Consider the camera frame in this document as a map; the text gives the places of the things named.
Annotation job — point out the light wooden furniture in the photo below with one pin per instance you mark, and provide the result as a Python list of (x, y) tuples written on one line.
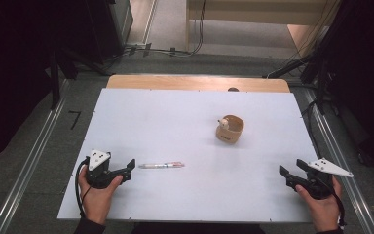
[(256, 19)]

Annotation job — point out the person's left hand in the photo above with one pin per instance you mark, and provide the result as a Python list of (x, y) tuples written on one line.
[(97, 201)]

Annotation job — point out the metal floor rail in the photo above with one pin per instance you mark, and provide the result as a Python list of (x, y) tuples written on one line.
[(29, 162), (341, 169)]

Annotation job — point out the person's right hand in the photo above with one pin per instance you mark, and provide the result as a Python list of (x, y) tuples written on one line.
[(321, 211)]

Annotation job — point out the wooden table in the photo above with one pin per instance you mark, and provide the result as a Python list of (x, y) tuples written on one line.
[(181, 83)]

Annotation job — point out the white table board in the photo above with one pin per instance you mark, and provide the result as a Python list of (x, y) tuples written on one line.
[(181, 130)]

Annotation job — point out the white and pink pen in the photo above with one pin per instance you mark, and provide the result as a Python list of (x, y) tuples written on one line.
[(162, 165)]

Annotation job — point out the black metal stand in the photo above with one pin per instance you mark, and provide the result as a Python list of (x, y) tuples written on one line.
[(56, 74), (315, 71)]

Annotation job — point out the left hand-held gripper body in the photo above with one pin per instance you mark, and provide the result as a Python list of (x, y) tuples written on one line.
[(98, 169)]

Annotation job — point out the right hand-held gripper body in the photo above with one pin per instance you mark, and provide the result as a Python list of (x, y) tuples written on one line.
[(319, 182)]

